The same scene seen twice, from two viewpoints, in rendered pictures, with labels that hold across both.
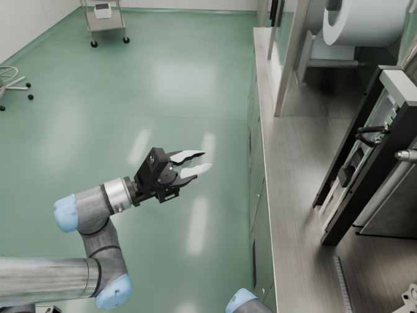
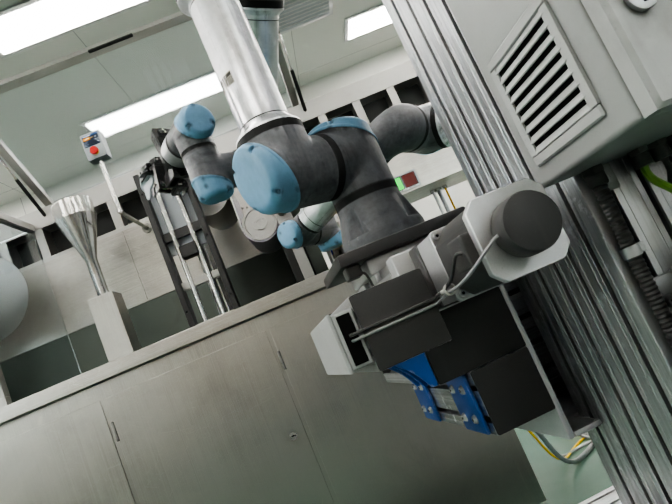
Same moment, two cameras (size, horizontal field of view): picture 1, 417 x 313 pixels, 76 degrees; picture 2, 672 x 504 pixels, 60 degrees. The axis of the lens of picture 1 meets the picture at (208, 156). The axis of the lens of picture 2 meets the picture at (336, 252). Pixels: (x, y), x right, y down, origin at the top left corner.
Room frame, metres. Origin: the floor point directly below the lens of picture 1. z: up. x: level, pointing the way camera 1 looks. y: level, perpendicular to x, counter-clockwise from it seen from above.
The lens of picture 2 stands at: (0.33, 1.42, 0.69)
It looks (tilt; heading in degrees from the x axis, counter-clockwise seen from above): 9 degrees up; 262
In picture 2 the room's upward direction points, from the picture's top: 23 degrees counter-clockwise
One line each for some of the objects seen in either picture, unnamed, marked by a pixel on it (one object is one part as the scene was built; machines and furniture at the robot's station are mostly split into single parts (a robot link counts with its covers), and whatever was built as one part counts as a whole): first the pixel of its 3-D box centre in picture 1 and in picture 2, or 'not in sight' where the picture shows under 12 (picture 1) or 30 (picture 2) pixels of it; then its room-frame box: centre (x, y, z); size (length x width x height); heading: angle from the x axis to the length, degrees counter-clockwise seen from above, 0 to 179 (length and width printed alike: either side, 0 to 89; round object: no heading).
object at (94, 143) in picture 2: not in sight; (95, 146); (0.67, -0.55, 1.66); 0.07 x 0.07 x 0.10; 85
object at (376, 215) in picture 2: not in sight; (376, 219); (0.10, 0.45, 0.87); 0.15 x 0.15 x 0.10
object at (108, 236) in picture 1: (100, 236); (215, 173); (0.32, 0.27, 1.12); 0.11 x 0.08 x 0.11; 28
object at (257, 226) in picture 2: not in sight; (264, 229); (0.24, -0.61, 1.17); 0.26 x 0.12 x 0.12; 85
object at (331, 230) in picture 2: not in sight; (322, 231); (0.10, -0.18, 1.01); 0.11 x 0.08 x 0.11; 48
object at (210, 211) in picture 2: not in sight; (214, 204); (0.37, -0.63, 1.33); 0.25 x 0.14 x 0.14; 85
